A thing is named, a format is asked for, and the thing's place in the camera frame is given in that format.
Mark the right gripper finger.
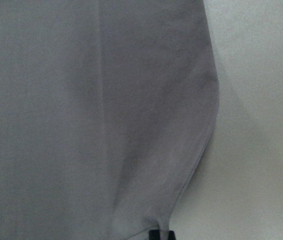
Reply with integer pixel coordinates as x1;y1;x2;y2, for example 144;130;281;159
148;229;176;240

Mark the dark brown t-shirt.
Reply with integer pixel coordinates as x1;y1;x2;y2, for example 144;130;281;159
0;0;219;240

